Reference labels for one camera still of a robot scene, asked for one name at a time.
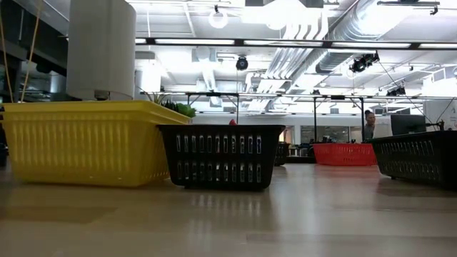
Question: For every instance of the black plastic basket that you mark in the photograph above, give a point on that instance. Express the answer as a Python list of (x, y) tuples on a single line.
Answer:
[(282, 153), (221, 130), (428, 139)]

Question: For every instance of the red plastic basket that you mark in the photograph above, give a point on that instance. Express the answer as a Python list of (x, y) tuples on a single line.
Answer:
[(342, 154)]

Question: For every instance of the yellow plastic basket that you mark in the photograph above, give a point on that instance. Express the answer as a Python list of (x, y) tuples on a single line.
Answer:
[(89, 150)]

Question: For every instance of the red desk object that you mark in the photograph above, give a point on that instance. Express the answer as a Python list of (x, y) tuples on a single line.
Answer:
[(232, 122)]

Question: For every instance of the potted green succulent plant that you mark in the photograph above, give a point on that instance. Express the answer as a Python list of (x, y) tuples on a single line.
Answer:
[(184, 109)]

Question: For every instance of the black overhead light bar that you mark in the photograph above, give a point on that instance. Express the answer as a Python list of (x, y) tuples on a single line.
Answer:
[(239, 42)]

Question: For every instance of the person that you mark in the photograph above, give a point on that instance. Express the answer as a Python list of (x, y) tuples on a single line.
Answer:
[(369, 132)]

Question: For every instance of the black ceiling spotlight cluster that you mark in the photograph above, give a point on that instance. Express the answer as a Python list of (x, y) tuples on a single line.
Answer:
[(360, 64)]

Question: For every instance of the white board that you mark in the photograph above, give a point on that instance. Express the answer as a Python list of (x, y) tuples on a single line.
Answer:
[(382, 126)]

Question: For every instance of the black computer monitor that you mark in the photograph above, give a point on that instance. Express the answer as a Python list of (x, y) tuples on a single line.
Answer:
[(407, 125)]

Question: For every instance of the black workstation frame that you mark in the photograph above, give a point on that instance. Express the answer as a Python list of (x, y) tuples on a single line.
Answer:
[(214, 94), (362, 107)]

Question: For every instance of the black ceiling camera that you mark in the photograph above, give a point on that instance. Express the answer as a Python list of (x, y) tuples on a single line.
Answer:
[(242, 63)]

